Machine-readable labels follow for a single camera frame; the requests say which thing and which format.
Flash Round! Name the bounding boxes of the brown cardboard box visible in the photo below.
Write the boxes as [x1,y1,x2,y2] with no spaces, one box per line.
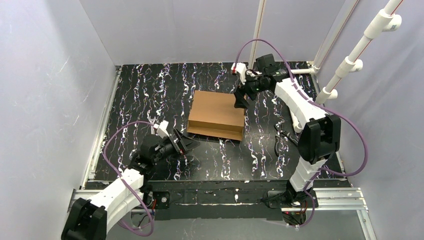
[187,90,245,141]

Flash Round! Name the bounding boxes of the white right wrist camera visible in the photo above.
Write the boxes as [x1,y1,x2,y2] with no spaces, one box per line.
[230,62,247,80]

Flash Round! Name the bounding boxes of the white PVC pipe frame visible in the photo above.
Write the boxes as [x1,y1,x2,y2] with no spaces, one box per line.
[245,0,363,77]

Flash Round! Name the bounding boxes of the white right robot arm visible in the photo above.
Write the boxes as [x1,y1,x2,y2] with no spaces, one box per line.
[231,54,341,193]

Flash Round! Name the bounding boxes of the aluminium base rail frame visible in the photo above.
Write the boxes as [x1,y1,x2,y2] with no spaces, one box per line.
[66,178,367,228]

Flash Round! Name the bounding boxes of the white PVC camera pole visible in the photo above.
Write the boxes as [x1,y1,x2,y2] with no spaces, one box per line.
[315,0,403,104]

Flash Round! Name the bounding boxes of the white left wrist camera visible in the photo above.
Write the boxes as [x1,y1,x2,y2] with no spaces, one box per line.
[153,120,170,138]

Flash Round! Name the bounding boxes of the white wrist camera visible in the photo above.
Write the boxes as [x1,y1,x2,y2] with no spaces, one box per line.
[153,120,170,138]
[230,62,247,80]

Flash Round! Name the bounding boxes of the black handled pliers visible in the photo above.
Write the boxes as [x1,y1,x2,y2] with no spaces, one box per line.
[273,131,298,157]

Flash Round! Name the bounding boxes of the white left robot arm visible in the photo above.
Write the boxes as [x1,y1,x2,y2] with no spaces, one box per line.
[60,128,200,240]

